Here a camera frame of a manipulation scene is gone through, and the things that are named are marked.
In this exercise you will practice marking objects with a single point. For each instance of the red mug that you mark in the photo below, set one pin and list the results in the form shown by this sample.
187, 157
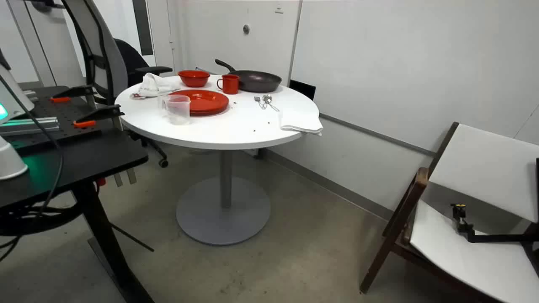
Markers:
229, 84

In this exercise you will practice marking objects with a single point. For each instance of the black office chair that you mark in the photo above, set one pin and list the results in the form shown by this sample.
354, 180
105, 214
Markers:
111, 66

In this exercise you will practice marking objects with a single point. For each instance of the red bowl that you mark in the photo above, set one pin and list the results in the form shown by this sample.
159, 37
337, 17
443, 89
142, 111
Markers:
194, 78

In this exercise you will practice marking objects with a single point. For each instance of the wooden white folding chair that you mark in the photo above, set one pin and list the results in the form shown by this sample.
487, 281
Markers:
421, 227

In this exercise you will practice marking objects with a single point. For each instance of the black desk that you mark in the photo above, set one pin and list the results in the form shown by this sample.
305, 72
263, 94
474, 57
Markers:
59, 185

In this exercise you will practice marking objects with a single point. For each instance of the metal fork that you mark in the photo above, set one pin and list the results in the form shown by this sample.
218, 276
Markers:
258, 99

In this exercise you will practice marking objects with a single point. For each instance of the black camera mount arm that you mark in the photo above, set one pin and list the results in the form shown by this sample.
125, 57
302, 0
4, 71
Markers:
501, 202

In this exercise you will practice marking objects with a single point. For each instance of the folded white cloth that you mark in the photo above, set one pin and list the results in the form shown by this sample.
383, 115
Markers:
303, 120

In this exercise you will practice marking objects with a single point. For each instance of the clear plastic measuring cup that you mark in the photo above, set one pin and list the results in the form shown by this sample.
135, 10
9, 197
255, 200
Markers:
177, 108

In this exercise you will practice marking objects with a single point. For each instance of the red plate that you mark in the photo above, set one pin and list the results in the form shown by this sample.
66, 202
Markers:
202, 101

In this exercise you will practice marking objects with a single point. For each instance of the round white table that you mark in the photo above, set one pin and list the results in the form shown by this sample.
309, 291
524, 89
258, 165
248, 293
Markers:
224, 209

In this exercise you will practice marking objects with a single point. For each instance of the metal spoon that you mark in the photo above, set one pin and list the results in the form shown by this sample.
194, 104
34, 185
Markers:
268, 99

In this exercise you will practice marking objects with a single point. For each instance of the dark frying pan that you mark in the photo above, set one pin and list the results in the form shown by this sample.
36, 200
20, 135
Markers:
253, 81

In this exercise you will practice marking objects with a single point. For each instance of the white red-striped tea towel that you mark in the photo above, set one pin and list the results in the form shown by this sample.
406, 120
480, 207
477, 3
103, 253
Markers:
154, 86

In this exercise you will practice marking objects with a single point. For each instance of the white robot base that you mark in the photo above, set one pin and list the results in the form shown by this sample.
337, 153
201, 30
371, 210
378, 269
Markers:
14, 103

